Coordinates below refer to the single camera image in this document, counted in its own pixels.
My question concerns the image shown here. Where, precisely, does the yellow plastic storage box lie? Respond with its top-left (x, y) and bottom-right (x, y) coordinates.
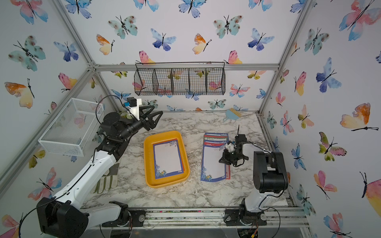
top-left (144, 131), bottom-right (190, 188)

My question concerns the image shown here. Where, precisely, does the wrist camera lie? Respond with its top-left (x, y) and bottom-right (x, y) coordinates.
top-left (124, 97), bottom-right (142, 121)
top-left (225, 141), bottom-right (235, 153)

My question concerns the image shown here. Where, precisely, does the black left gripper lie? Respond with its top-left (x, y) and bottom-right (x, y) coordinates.
top-left (118, 105), bottom-right (162, 143)

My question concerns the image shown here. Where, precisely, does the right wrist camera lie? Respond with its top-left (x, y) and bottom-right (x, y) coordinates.
top-left (225, 141), bottom-right (235, 153)

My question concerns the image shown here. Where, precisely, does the red tulip stationery paper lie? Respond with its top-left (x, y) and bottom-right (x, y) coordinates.
top-left (204, 134), bottom-right (229, 138)

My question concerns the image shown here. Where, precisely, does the red stationery paper bottom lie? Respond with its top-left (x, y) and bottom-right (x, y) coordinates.
top-left (225, 165), bottom-right (231, 180)

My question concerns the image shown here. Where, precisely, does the white mesh wall basket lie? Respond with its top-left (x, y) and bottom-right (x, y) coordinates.
top-left (38, 98), bottom-right (104, 157)

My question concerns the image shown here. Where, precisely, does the blue stationery paper bottom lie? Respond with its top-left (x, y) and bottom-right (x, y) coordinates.
top-left (200, 143), bottom-right (227, 182)

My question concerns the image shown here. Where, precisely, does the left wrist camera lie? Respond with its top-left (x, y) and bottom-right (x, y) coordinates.
top-left (124, 97), bottom-right (142, 121)

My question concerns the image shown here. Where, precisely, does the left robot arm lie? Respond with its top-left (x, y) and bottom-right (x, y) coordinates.
top-left (36, 106), bottom-right (163, 238)

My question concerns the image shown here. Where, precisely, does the black wire wall basket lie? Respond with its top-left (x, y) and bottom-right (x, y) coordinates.
top-left (133, 61), bottom-right (226, 96)

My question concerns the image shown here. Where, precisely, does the white green work glove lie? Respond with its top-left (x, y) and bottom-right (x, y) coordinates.
top-left (90, 163), bottom-right (120, 194)

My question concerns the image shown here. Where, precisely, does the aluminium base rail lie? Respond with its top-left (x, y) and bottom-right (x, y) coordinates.
top-left (126, 206), bottom-right (312, 238)

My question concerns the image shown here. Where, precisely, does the blue floral stationery paper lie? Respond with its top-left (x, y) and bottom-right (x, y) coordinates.
top-left (204, 132), bottom-right (229, 137)

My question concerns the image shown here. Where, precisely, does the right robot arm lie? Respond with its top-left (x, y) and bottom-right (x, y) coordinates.
top-left (219, 134), bottom-right (288, 227)

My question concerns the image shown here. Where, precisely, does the small blue dustpan brush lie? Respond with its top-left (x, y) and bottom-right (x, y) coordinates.
top-left (223, 108), bottom-right (242, 122)

